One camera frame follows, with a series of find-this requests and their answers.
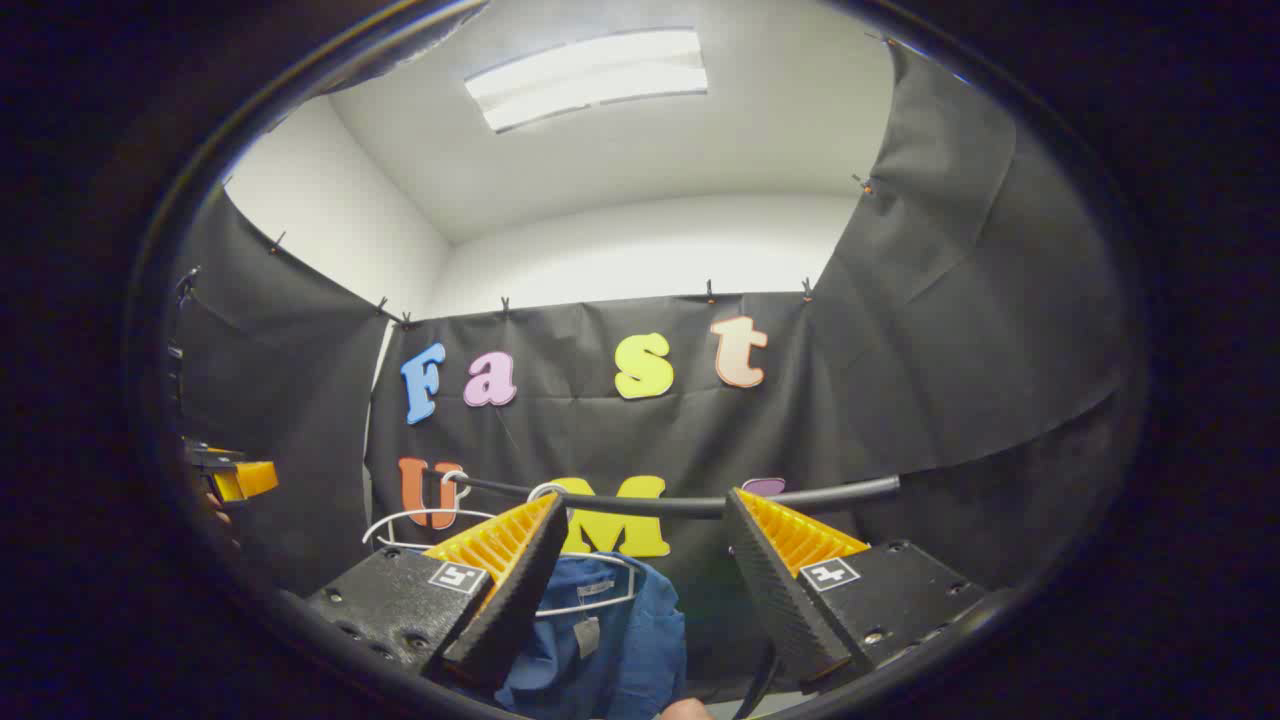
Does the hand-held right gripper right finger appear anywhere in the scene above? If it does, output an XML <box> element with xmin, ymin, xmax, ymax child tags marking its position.
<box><xmin>724</xmin><ymin>487</ymin><xmax>987</xmax><ymax>694</ymax></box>

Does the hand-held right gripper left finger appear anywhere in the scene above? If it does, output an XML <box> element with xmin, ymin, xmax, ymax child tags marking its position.
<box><xmin>305</xmin><ymin>493</ymin><xmax>569</xmax><ymax>693</ymax></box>

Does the blue corduroy garment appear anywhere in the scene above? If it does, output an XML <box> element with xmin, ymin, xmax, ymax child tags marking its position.
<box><xmin>495</xmin><ymin>552</ymin><xmax>689</xmax><ymax>720</ymax></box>

